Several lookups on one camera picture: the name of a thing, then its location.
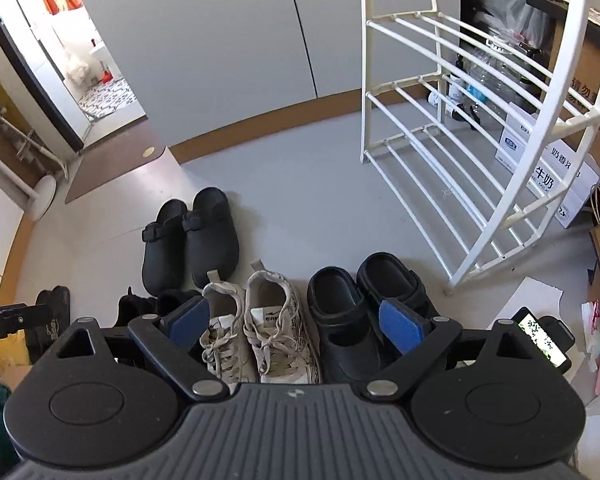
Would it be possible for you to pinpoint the brown cardboard box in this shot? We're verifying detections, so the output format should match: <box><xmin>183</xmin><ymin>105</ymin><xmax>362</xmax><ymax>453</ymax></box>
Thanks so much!
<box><xmin>547</xmin><ymin>5</ymin><xmax>600</xmax><ymax>161</ymax></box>

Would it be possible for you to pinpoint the black chunky platform shoe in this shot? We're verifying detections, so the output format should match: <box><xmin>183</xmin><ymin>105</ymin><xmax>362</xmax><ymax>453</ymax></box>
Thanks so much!
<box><xmin>307</xmin><ymin>266</ymin><xmax>383</xmax><ymax>386</ymax></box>
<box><xmin>356</xmin><ymin>252</ymin><xmax>440</xmax><ymax>361</ymax></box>

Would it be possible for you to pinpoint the small white printed carton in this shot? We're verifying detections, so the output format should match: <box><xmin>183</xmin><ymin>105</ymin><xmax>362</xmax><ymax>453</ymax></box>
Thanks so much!
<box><xmin>495</xmin><ymin>102</ymin><xmax>541</xmax><ymax>166</ymax></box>

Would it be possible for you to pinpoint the yellow slipper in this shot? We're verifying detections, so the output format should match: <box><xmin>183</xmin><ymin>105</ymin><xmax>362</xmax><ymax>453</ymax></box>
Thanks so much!
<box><xmin>0</xmin><ymin>332</ymin><xmax>31</xmax><ymax>378</ymax></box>

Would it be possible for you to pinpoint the white wire shoe rack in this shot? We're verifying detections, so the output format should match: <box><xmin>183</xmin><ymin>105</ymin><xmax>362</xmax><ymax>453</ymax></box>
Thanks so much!
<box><xmin>358</xmin><ymin>0</ymin><xmax>600</xmax><ymax>295</ymax></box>

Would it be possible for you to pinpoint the smartphone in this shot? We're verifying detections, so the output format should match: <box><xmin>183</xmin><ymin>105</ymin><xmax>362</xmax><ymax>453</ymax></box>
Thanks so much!
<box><xmin>511</xmin><ymin>306</ymin><xmax>576</xmax><ymax>371</ymax></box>

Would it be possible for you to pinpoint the black strap clog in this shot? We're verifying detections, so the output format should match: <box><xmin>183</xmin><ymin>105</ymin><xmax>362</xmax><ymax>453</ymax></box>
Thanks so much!
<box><xmin>182</xmin><ymin>187</ymin><xmax>240</xmax><ymax>289</ymax></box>
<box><xmin>141</xmin><ymin>199</ymin><xmax>188</xmax><ymax>297</ymax></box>

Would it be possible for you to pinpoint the white lace-up sneaker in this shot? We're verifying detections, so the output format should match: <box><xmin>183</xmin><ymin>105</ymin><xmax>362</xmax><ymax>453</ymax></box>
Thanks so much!
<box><xmin>200</xmin><ymin>270</ymin><xmax>258</xmax><ymax>386</ymax></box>
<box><xmin>243</xmin><ymin>260</ymin><xmax>322</xmax><ymax>385</ymax></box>

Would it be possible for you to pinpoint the white standing fan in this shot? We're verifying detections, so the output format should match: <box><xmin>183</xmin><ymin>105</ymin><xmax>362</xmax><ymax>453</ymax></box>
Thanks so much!
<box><xmin>0</xmin><ymin>142</ymin><xmax>57</xmax><ymax>220</ymax></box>

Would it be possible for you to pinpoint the black lace-up sneaker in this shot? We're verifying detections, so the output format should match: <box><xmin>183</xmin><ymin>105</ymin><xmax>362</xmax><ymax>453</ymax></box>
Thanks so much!
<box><xmin>156</xmin><ymin>287</ymin><xmax>203</xmax><ymax>318</ymax></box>
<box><xmin>117</xmin><ymin>287</ymin><xmax>160</xmax><ymax>333</ymax></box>

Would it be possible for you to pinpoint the white mesh bag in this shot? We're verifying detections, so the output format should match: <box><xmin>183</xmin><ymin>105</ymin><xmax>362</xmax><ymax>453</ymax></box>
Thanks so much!
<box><xmin>62</xmin><ymin>52</ymin><xmax>92</xmax><ymax>86</ymax></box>

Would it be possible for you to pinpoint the brown door mat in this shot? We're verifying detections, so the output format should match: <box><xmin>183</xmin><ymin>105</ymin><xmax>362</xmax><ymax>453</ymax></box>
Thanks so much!
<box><xmin>64</xmin><ymin>120</ymin><xmax>170</xmax><ymax>205</ymax></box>

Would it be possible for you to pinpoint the grey plastic bag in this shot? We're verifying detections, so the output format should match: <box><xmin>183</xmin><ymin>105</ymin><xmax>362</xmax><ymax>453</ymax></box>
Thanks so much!
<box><xmin>472</xmin><ymin>0</ymin><xmax>556</xmax><ymax>56</ymax></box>

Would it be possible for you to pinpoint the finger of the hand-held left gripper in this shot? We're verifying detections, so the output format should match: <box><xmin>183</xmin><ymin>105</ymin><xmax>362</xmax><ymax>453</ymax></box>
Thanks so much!
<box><xmin>10</xmin><ymin>304</ymin><xmax>53</xmax><ymax>333</ymax></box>

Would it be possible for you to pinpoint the white paper sheet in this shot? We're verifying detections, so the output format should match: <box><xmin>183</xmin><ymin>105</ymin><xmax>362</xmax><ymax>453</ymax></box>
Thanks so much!
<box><xmin>492</xmin><ymin>276</ymin><xmax>563</xmax><ymax>331</ymax></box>

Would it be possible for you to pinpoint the large white printed carton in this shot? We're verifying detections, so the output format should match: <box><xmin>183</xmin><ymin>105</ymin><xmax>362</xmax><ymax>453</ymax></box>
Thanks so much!
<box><xmin>527</xmin><ymin>130</ymin><xmax>600</xmax><ymax>228</ymax></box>

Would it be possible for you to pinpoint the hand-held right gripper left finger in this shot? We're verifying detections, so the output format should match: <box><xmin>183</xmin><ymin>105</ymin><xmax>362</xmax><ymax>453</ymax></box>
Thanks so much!
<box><xmin>55</xmin><ymin>296</ymin><xmax>229</xmax><ymax>402</ymax></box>

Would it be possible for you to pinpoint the dark glass bottle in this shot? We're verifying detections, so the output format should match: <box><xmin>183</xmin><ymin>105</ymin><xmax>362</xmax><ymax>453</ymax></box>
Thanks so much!
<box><xmin>449</xmin><ymin>55</ymin><xmax>468</xmax><ymax>111</ymax></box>

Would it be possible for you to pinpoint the clear water bottle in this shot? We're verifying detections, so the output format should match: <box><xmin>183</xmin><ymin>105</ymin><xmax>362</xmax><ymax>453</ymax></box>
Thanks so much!
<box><xmin>462</xmin><ymin>45</ymin><xmax>513</xmax><ymax>118</ymax></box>

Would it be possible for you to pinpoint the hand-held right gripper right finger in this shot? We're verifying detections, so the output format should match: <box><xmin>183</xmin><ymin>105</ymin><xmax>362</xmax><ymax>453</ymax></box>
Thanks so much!
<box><xmin>362</xmin><ymin>299</ymin><xmax>541</xmax><ymax>402</ymax></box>

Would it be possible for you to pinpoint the black slide sandal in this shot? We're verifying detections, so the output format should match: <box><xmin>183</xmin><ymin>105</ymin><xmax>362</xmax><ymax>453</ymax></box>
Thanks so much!
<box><xmin>27</xmin><ymin>285</ymin><xmax>72</xmax><ymax>356</ymax></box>

